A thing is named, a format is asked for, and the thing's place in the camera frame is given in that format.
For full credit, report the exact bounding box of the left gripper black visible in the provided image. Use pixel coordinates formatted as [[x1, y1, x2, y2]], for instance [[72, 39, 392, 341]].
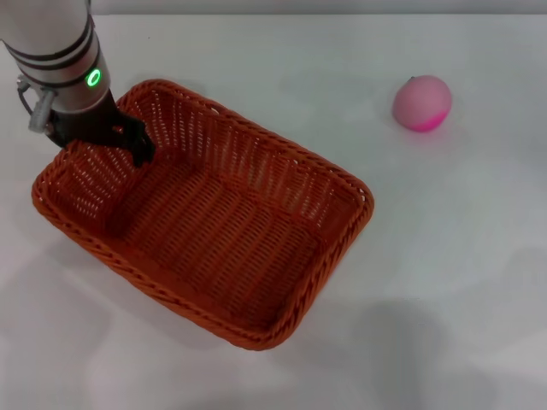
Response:
[[44, 89, 156, 169]]

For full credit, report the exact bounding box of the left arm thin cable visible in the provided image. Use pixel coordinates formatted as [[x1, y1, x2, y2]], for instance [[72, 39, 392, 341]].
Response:
[[15, 73, 40, 117]]

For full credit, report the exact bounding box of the pink peach toy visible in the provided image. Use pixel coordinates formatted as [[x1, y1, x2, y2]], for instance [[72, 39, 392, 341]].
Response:
[[392, 74, 453, 132]]

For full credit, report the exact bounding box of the orange woven plastic basket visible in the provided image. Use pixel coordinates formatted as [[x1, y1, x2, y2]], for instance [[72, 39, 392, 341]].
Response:
[[30, 79, 376, 352]]

